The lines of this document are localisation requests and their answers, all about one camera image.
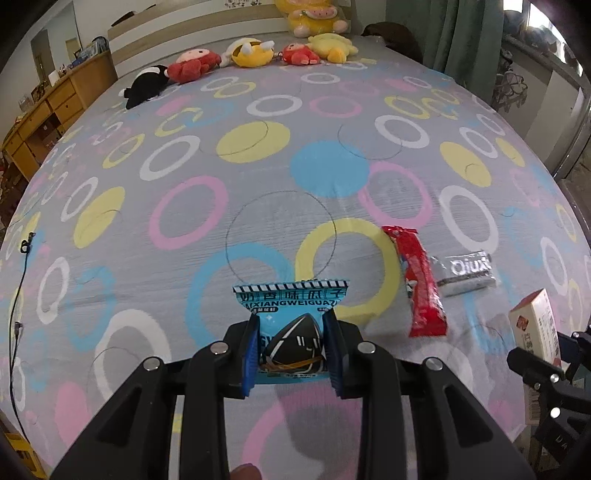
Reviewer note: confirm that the grey cloth pile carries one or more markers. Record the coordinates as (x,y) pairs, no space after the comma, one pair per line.
(535,34)

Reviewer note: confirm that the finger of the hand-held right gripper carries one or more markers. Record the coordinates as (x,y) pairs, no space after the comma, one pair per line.
(531,367)
(577,348)

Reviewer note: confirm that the black plush toy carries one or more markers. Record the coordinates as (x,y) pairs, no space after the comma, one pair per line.
(143,87)

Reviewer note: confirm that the red snack packet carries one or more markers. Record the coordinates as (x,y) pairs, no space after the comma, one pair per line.
(420,286)

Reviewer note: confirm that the green curtain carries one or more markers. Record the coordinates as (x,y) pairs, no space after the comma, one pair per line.
(461,37)

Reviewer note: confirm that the white and red box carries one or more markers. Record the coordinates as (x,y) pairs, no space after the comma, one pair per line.
(535,314)

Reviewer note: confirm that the wall mirror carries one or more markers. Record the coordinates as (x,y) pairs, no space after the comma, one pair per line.
(40,55)

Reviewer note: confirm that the blue picture box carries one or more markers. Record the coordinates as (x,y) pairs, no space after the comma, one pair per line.
(92,48)

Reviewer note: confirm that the grey floral cloth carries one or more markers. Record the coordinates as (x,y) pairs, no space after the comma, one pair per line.
(510,97)

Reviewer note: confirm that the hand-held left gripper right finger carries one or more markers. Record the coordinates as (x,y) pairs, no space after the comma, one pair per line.
(331,350)

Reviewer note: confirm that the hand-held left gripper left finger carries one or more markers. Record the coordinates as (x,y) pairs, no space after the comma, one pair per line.
(251,350)

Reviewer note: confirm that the yellow and white plush toy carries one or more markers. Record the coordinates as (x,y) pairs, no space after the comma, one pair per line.
(249,54)

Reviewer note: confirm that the blue snack packet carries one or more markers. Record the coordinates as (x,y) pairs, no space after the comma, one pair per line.
(286,300)

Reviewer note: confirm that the small red plush toy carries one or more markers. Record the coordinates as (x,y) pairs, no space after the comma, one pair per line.
(298,55)

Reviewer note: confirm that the large yellow plush doll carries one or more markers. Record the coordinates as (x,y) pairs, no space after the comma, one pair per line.
(314,18)

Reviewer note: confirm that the bed with circle-print sheet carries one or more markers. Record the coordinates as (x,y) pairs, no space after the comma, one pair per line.
(277,175)

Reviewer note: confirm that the wooden headboard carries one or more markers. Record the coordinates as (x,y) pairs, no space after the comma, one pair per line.
(184,32)

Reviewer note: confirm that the yellow stool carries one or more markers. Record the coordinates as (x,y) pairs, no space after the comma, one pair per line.
(25,457)

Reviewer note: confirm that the wooden desk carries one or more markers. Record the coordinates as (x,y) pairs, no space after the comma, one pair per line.
(69,92)

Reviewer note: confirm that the window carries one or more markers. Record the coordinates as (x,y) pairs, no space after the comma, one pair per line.
(568,27)

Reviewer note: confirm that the yellow duck plush toy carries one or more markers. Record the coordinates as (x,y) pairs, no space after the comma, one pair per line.
(332,46)

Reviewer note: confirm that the silver packet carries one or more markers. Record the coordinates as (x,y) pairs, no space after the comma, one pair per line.
(466,274)

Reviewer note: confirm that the person's left hand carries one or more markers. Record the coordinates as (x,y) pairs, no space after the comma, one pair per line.
(246,473)

